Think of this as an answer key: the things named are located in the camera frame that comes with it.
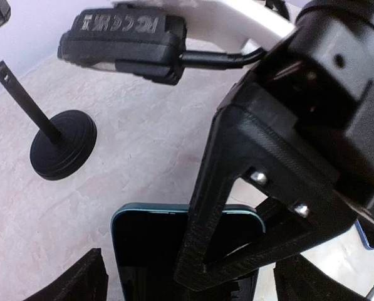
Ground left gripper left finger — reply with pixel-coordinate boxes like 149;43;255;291
27;248;108;300

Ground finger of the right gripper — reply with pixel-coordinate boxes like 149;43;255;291
255;197;284;219
174;105;355;290

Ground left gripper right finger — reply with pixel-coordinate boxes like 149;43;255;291
274;255;365;300

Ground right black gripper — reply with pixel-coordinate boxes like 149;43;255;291
233;24;374;219

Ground black smartphone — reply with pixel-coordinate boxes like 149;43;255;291
111;203;266;300
355;219;374;250

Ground black pole phone stand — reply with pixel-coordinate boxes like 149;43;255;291
0;61;97;181

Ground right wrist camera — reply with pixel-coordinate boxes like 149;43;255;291
57;4;187;85

